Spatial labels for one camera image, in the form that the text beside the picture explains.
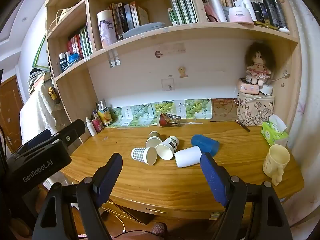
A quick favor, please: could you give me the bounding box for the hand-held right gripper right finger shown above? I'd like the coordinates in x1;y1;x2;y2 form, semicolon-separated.
199;152;293;240

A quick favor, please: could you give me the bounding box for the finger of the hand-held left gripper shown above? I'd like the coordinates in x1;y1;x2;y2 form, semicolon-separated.
15;129;52;157
51;119;86;153

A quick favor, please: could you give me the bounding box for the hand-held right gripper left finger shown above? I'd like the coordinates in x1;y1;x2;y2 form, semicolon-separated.
32;152;123;240

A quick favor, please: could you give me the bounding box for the white plastic cup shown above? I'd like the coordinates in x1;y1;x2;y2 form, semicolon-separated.
174;145;202;168

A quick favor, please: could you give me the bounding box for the blue plastic cup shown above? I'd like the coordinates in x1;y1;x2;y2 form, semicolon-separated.
191;134;220;157

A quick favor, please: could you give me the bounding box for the checked paper cup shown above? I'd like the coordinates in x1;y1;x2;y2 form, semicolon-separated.
131;146;158;166

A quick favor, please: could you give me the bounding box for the leaf print white paper cup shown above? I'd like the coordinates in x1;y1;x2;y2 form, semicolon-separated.
156;136;180;160

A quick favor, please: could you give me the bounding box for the brown rim paper cup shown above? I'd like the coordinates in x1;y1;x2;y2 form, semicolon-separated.
145;131;163;148

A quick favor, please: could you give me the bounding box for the red brown printed paper cup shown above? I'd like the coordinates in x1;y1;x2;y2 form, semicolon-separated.
157;112;181;128

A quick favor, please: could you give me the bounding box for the white spray bottle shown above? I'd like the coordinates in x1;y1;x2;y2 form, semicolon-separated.
85;117;97;136

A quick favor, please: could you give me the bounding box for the white draped cloth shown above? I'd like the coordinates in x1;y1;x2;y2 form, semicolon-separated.
19;82;66;145

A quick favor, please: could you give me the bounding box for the yellow tube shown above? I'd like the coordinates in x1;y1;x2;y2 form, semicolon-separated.
98;107;112;126

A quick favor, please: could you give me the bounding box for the wooden door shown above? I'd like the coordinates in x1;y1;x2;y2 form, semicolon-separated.
0;76;25;153

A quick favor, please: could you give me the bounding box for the wooden bookshelf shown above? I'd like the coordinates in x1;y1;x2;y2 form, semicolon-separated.
44;0;303;145

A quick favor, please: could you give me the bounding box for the grape print card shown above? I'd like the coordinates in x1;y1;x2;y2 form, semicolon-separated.
109;106;131;127
174;98;213;120
151;100;176;125
129;103;153;126

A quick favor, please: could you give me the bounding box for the dark pen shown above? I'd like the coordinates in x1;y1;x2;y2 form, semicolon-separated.
234;120;251;132

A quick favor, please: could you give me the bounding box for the cream ceramic mug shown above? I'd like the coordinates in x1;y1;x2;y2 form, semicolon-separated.
262;144;291;186

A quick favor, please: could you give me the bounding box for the brown cartoon paper bag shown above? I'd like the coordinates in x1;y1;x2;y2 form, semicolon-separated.
212;98;239;121

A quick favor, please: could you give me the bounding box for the dark small bottle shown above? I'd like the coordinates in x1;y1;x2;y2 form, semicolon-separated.
59;52;68;72

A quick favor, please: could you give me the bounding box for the green tissue pack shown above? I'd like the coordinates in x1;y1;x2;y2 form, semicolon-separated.
261;114;289;147

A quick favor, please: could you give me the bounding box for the printed canvas bag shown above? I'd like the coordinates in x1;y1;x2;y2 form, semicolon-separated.
236;92;275;127

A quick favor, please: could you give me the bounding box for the row of red green books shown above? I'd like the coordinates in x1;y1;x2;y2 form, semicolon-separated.
66;24;94;59

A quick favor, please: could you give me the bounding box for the pink spotted box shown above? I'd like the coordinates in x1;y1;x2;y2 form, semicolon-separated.
237;78;262;94

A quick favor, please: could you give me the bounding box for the white round device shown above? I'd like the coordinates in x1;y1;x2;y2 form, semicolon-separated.
259;84;273;96

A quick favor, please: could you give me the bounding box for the floral print flask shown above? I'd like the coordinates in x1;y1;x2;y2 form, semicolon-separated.
97;10;118;48

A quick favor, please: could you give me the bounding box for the brown-haired rag doll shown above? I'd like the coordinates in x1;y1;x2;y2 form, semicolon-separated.
244;42;275;85

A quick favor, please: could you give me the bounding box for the grey fabric pouch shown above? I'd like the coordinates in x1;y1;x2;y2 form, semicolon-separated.
123;22;167;39

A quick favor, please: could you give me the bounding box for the row of dark-spine books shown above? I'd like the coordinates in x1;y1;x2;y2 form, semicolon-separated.
109;1;150;36

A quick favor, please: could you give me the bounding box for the row of green white books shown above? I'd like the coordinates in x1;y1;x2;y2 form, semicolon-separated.
167;0;198;26

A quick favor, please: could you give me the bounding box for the pink cream jar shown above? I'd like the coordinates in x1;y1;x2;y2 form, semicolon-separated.
229;7;255;25

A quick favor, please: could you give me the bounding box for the clear plastic roll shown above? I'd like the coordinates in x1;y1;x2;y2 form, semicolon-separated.
204;0;227;22

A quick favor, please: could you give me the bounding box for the row of black tubes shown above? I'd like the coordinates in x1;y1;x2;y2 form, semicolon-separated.
251;0;290;33

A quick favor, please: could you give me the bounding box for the white tall bottle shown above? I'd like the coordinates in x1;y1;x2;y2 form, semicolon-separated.
239;0;257;22

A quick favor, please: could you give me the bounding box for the clear adhesive wall hook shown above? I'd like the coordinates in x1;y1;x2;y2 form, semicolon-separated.
161;78;175;91

